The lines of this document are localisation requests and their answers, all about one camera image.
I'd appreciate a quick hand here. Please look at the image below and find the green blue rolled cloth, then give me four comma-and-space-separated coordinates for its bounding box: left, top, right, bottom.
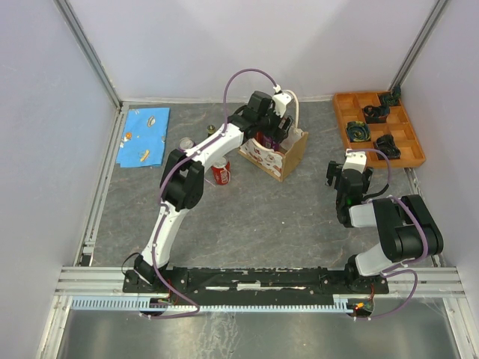
346, 121, 371, 143

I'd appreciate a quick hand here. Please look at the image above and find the aluminium frame rail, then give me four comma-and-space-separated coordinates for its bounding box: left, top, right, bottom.
55, 267, 465, 298

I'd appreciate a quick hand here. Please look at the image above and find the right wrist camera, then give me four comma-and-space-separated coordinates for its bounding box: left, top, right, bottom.
342, 149, 367, 174

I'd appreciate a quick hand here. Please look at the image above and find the canvas tote bag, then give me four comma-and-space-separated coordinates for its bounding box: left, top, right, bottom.
238, 90, 308, 182

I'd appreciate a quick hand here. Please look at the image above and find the red cola can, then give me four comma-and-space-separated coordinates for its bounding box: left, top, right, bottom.
211, 156, 231, 185

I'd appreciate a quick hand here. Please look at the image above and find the green glass bottle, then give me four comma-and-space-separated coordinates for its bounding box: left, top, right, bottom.
207, 125, 217, 138

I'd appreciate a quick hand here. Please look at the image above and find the black rolled cloth front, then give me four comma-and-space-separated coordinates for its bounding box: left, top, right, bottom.
374, 134, 401, 159

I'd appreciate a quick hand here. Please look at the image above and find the purple soda can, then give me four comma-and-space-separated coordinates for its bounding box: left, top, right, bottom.
178, 138, 196, 151
262, 135, 279, 151

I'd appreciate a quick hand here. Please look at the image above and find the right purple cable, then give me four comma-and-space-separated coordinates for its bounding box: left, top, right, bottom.
346, 148, 431, 322

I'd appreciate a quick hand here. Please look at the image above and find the blue patterned cloth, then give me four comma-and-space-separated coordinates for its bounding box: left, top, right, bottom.
116, 107, 170, 168

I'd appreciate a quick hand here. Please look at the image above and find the black rolled cloth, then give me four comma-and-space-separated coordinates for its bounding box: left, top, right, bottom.
362, 105, 390, 124
374, 134, 401, 159

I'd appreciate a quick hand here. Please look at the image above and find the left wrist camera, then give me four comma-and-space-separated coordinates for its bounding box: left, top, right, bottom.
272, 85, 293, 117

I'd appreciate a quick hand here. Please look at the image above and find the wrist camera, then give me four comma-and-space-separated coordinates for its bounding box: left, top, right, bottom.
272, 85, 293, 117
342, 149, 367, 174

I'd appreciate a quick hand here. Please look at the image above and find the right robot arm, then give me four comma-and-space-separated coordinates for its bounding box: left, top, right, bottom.
326, 159, 444, 292

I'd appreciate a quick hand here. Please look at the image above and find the blue cable duct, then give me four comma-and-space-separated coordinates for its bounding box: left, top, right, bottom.
70, 295, 356, 312

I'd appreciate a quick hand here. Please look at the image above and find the orange compartment tray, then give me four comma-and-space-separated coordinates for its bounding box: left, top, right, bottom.
332, 91, 426, 168

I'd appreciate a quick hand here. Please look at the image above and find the dark rolled cloth corner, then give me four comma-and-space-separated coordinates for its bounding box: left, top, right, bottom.
378, 85, 402, 107

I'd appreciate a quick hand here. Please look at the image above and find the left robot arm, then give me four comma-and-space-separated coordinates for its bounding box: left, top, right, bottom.
134, 91, 293, 292

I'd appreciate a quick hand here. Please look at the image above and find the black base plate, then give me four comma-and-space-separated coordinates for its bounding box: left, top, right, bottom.
122, 266, 391, 304

